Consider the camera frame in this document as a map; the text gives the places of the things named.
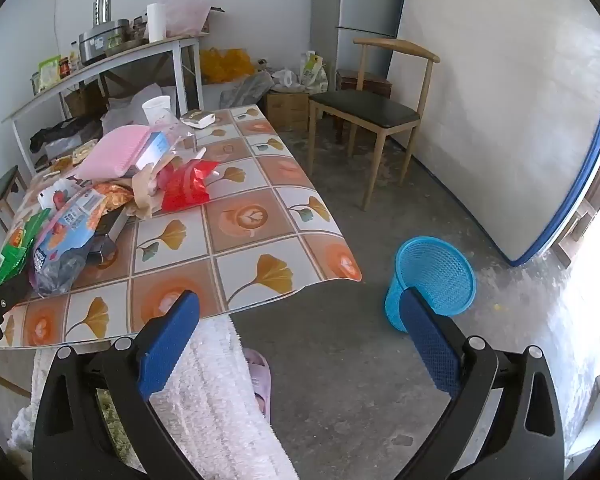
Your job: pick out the orange snack packet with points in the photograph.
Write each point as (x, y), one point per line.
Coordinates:
(114, 196)

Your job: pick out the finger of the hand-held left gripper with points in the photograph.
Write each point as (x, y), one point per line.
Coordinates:
(11, 292)

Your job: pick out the white shelf table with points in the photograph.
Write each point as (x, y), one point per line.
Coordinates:
(130, 55)

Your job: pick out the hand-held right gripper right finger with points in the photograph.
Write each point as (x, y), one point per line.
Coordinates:
(429, 345)

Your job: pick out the white paper cup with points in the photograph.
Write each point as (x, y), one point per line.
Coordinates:
(156, 110)

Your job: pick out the pink foam pad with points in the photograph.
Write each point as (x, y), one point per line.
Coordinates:
(112, 152)

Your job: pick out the pink slipper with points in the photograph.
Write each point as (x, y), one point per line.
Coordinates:
(259, 380)

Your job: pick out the red plastic bag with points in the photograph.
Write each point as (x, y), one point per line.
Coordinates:
(185, 187)

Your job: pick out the metal pot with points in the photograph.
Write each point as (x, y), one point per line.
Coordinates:
(102, 42)

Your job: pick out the white red snack packet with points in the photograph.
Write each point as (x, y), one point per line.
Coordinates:
(57, 194)

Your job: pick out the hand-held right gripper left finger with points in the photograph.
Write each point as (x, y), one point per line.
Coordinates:
(171, 342)

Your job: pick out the grey refrigerator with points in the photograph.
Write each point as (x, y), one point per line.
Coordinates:
(365, 0)

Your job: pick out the white paper towel roll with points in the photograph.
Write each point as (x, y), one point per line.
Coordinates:
(156, 22)

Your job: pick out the pink plastic bag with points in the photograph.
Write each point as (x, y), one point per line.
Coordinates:
(187, 15)

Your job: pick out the leaf patterned tablecloth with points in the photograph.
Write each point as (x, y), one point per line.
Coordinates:
(250, 220)

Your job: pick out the black bag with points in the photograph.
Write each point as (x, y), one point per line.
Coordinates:
(65, 132)

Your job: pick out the steel cylinder container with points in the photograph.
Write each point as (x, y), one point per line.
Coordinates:
(103, 10)

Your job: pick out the white green sack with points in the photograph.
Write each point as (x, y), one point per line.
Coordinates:
(314, 72)

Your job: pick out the blue snack packet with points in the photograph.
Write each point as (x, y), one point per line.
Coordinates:
(67, 240)

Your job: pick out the green snack packet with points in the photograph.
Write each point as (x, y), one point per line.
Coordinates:
(15, 250)

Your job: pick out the yellow plastic bag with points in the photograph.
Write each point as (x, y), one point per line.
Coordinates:
(225, 65)

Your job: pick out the cardboard box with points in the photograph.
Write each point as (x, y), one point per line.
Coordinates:
(286, 110)

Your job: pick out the grey plastic bag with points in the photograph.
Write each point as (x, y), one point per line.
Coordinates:
(247, 91)

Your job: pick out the white food box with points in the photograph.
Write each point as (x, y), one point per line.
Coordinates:
(197, 119)

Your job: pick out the beige cloth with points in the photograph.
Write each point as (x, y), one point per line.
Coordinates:
(145, 192)

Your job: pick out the white mattress with blue edge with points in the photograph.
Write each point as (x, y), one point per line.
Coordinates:
(505, 110)

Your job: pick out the white plastic bag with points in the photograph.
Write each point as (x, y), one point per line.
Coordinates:
(284, 77)

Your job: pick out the blue plastic mesh basket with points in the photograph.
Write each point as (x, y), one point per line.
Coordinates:
(432, 265)

